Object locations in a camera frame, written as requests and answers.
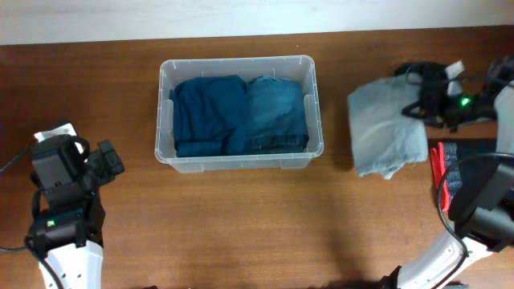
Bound dark blue jeans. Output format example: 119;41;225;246
244;75;309;155

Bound clear plastic storage bin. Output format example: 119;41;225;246
154;55;324;173

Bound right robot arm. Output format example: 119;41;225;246
377;55;513;288

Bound teal blue shirt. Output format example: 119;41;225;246
169;75;247;157

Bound folded black Nike garment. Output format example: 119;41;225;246
394;61;449;87

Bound light blue jeans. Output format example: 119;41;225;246
347;73;428;180

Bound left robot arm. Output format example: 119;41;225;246
24;134;124;288

